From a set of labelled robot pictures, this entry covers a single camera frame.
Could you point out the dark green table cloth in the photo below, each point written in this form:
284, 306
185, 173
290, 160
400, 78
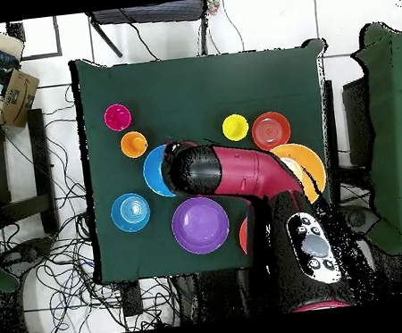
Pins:
193, 95

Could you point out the colourful small toy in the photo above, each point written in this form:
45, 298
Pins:
214, 6

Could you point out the yellow cup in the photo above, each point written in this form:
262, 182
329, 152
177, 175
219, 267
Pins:
235, 127

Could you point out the black pedestal foot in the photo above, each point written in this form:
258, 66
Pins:
359, 218
27, 252

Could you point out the pink cup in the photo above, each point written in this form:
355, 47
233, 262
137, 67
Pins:
117, 117

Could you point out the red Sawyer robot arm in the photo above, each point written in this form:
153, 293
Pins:
245, 172

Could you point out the brown cardboard box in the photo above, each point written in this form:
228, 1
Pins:
20, 97

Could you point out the orange cup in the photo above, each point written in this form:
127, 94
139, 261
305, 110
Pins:
133, 144

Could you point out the large yellow bowl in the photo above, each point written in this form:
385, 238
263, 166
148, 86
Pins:
312, 164

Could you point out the wide red-orange bowl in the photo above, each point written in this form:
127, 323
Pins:
244, 237

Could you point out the black stool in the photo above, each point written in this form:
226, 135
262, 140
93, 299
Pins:
39, 156

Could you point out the purple bowl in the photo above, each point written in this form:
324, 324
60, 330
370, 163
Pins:
200, 226

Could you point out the small red-orange bowl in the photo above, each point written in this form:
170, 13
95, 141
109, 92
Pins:
270, 131

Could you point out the small teal bowl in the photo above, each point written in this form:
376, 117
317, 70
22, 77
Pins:
130, 212

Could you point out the deep blue bowl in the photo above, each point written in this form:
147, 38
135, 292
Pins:
152, 172

